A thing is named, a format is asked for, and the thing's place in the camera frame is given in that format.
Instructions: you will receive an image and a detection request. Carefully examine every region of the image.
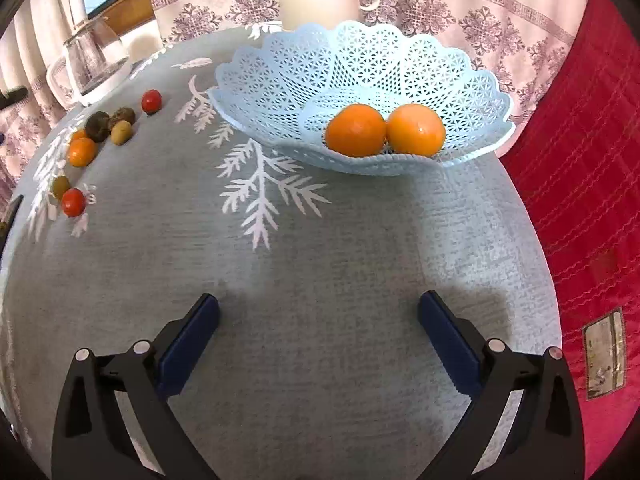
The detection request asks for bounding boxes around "red quilted blanket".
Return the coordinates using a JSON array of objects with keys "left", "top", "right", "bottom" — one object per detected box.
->
[{"left": 500, "top": 0, "right": 640, "bottom": 476}]

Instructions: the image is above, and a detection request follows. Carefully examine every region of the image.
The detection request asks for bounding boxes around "large brown round fruit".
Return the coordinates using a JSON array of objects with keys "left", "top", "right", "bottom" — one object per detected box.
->
[{"left": 85, "top": 111, "right": 111, "bottom": 143}]

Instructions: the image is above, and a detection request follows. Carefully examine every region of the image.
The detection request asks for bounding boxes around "blanket sewn label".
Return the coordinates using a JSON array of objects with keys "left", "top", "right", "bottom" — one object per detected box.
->
[{"left": 581, "top": 307, "right": 628, "bottom": 401}]

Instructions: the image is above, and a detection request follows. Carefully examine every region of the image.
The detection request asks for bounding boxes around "large orange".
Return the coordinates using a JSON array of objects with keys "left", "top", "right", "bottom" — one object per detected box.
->
[
  {"left": 385, "top": 104, "right": 446, "bottom": 157},
  {"left": 326, "top": 103, "right": 388, "bottom": 158}
]

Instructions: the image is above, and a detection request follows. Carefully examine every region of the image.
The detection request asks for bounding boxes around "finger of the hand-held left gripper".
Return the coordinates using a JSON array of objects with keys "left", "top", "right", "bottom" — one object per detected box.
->
[
  {"left": 0, "top": 195, "right": 24, "bottom": 246},
  {"left": 0, "top": 87, "right": 28, "bottom": 109}
]

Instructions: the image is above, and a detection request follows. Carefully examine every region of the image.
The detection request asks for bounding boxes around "glass kettle pink handle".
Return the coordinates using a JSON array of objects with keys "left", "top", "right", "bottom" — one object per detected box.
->
[{"left": 46, "top": 16, "right": 132, "bottom": 107}]

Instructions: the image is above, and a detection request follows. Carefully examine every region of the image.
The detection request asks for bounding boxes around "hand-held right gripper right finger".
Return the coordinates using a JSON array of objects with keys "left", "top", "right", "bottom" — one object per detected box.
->
[{"left": 419, "top": 290, "right": 586, "bottom": 480}]

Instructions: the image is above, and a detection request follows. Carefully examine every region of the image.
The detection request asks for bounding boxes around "wooden windowsill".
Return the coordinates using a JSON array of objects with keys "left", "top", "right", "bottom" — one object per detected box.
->
[{"left": 90, "top": 0, "right": 157, "bottom": 36}]

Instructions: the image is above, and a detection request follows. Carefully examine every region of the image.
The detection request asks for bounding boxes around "patterned beige curtain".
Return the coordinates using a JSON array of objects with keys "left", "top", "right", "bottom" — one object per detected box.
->
[
  {"left": 142, "top": 0, "right": 593, "bottom": 126},
  {"left": 0, "top": 0, "right": 88, "bottom": 206}
]

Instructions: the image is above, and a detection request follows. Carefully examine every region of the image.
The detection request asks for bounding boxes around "light blue lace basket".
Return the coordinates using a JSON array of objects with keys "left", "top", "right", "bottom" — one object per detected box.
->
[{"left": 206, "top": 21, "right": 516, "bottom": 177}]

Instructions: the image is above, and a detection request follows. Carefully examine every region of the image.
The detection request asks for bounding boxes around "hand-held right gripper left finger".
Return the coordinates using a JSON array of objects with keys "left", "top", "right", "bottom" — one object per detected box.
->
[{"left": 50, "top": 293, "right": 220, "bottom": 480}]

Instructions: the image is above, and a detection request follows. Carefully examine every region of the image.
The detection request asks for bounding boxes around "grey leaf-print tablecloth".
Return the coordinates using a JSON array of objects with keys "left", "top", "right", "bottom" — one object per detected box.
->
[{"left": 0, "top": 25, "right": 566, "bottom": 480}]

